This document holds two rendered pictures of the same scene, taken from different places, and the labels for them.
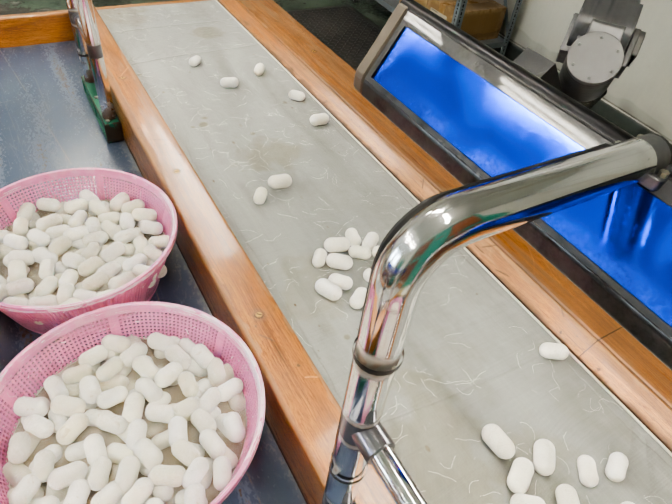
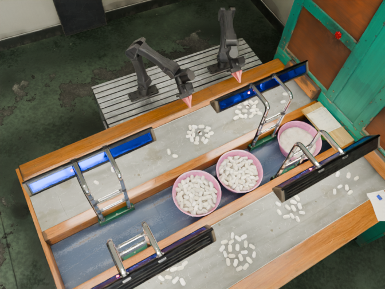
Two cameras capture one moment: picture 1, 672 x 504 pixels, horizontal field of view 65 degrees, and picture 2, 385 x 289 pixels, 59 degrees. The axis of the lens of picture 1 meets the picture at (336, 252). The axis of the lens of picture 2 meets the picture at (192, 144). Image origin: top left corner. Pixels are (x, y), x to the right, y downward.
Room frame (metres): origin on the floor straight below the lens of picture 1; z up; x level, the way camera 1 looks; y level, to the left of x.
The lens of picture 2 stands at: (0.52, 1.06, 2.48)
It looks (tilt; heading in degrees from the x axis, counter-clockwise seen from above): 59 degrees down; 270
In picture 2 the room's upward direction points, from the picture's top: 6 degrees clockwise
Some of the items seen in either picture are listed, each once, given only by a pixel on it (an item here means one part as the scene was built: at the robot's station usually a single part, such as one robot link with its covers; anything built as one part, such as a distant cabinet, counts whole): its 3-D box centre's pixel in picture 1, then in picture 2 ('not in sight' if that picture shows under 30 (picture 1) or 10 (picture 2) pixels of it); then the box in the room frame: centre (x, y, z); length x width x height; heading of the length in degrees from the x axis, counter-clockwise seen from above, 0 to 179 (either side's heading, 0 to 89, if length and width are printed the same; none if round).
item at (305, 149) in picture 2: not in sight; (305, 168); (-0.08, 0.19, 0.90); 0.20 x 0.19 x 0.45; 35
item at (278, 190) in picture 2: not in sight; (330, 164); (-0.13, 0.25, 1.08); 0.62 x 0.08 x 0.07; 35
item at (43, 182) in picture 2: not in sight; (92, 157); (0.98, 0.36, 1.08); 0.62 x 0.08 x 0.07; 35
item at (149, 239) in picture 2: not in sight; (139, 260); (0.71, 0.75, 0.90); 0.20 x 0.19 x 0.45; 35
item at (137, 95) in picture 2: not in sight; (143, 90); (0.90, -0.36, 0.71); 0.20 x 0.07 x 0.08; 32
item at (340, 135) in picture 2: not in sight; (326, 125); (-0.29, -0.20, 0.77); 0.33 x 0.15 x 0.01; 125
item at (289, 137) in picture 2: not in sight; (297, 144); (-0.11, -0.08, 0.71); 0.22 x 0.22 x 0.06
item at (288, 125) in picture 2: not in sight; (297, 143); (-0.11, -0.08, 0.72); 0.27 x 0.27 x 0.10
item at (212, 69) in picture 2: not in sight; (222, 62); (0.39, -0.68, 0.71); 0.20 x 0.07 x 0.08; 32
